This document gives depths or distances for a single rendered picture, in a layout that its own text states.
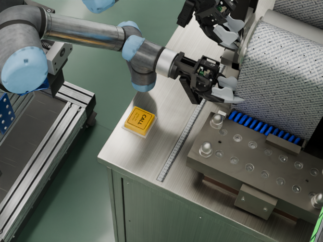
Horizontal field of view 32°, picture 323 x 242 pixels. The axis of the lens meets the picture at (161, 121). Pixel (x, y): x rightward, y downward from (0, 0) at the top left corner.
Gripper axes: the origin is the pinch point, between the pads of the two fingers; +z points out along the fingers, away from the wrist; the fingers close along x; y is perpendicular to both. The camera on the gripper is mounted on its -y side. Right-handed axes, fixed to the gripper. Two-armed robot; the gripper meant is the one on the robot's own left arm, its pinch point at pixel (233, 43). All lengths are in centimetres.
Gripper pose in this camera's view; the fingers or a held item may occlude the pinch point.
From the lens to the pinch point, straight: 148.9
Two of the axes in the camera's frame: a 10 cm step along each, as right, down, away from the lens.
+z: 6.6, 6.3, 4.1
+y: 6.0, -1.3, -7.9
